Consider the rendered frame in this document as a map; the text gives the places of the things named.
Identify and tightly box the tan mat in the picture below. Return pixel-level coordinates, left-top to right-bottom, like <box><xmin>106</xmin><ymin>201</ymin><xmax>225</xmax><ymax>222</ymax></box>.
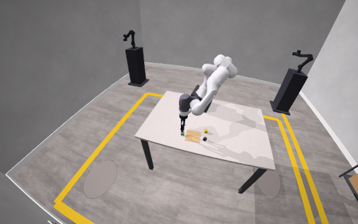
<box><xmin>185</xmin><ymin>130</ymin><xmax>201</xmax><ymax>142</ymax></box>

